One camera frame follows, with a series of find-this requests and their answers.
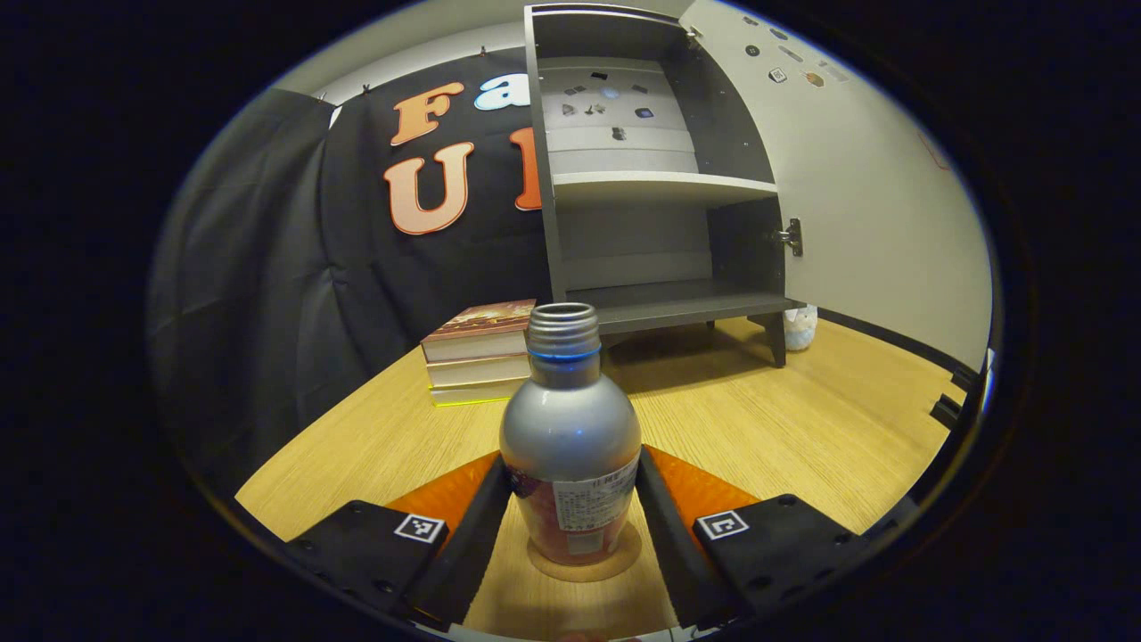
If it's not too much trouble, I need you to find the white cabinet shelf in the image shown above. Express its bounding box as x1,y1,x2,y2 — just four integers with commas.
553,171,779,209

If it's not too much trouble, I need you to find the brown cover book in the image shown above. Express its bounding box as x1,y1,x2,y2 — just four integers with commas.
420,299,538,364

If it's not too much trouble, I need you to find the white cabinet door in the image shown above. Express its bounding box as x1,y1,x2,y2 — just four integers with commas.
682,0,993,372

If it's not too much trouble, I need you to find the silver metal bottle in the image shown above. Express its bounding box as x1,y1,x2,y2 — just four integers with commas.
499,302,643,567

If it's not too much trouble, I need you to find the plain pale book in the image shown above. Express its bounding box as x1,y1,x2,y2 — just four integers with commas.
425,354,529,389

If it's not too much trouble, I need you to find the round brown coaster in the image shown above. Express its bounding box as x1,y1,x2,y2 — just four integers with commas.
526,522,644,583

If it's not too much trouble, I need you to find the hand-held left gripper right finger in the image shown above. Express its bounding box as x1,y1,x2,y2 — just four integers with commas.
635,444,871,630

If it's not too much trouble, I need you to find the black backdrop cloth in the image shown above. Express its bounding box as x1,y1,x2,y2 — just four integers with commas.
147,49,555,500

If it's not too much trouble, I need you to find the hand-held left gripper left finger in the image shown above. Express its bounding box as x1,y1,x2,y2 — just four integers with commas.
285,450,515,630

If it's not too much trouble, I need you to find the white patterned jar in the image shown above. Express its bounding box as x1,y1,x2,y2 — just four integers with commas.
783,305,819,352

